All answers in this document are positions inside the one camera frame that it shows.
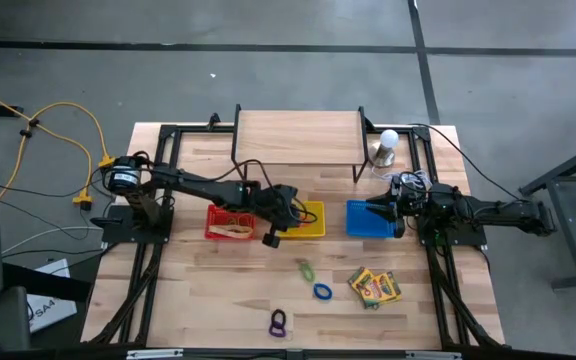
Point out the yellow plastic basket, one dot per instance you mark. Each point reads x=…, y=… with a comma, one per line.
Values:
x=315, y=232

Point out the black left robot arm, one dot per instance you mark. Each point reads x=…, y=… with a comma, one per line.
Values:
x=203, y=187

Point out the wooden shelf riser black legs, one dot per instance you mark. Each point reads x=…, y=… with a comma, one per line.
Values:
x=298, y=137

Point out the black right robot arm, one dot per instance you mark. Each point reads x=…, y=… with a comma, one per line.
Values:
x=508, y=215

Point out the black coil wristband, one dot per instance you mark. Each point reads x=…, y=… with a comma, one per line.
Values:
x=272, y=316

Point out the black metal table frame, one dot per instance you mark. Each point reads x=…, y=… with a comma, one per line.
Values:
x=168, y=131

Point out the silver metal bracket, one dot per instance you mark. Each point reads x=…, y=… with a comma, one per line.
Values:
x=153, y=354
x=433, y=355

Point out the white light bulb lamp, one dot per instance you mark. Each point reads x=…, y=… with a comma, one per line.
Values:
x=389, y=138

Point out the wide tan rubber band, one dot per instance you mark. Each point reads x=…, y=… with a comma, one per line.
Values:
x=218, y=230

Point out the purple coil wristband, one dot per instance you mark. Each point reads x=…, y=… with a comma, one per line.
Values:
x=271, y=330

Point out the blue plastic basket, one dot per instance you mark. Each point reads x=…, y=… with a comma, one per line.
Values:
x=360, y=225

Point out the green coil wristband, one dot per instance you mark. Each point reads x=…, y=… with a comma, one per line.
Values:
x=308, y=274

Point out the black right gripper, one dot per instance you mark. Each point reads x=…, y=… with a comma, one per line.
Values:
x=410, y=200

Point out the white printed paper sheet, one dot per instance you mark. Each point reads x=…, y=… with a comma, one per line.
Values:
x=48, y=315

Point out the red plastic basket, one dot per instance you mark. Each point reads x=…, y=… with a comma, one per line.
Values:
x=215, y=217

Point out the blue coil wristband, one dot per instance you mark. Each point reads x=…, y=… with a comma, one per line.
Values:
x=315, y=291

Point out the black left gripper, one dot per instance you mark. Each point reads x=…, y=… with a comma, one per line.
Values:
x=273, y=200

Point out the black flat bar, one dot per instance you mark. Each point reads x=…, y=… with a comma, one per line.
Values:
x=43, y=282

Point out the dark metal side table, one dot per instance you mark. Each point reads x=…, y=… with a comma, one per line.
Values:
x=575, y=220

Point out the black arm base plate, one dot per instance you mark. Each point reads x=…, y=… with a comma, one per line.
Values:
x=118, y=232
x=473, y=239

